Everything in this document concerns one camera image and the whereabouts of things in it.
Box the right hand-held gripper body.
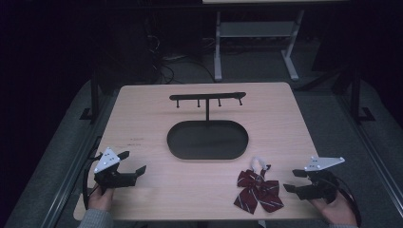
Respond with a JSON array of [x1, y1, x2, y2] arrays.
[[297, 155, 346, 205]]

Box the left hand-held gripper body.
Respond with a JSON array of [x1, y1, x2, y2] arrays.
[[93, 147, 138, 195]]

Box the dark red striped bow tie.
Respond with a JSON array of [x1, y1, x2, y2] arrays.
[[233, 156, 285, 216]]

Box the black hook rack with tray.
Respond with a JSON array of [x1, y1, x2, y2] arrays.
[[166, 91, 250, 162]]

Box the person's left hand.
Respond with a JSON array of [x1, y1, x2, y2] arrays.
[[87, 184, 115, 212]]

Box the person's right hand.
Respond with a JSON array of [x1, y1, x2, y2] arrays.
[[308, 189, 359, 227]]

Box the black metal stand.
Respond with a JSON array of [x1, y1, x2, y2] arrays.
[[348, 66, 377, 124], [79, 69, 102, 124]]

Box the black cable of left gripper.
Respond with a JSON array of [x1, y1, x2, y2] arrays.
[[82, 153, 105, 211]]

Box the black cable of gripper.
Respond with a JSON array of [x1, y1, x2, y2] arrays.
[[82, 153, 105, 211], [329, 175, 363, 228]]

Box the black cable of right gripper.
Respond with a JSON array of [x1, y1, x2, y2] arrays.
[[329, 175, 363, 228]]

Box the grey metal rail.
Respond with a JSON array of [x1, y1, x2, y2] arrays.
[[334, 93, 403, 210], [39, 91, 121, 228]]

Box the black cables on floor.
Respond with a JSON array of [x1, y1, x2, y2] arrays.
[[145, 33, 217, 86]]

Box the white metal desk frame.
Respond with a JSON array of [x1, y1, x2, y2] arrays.
[[202, 0, 350, 83]]

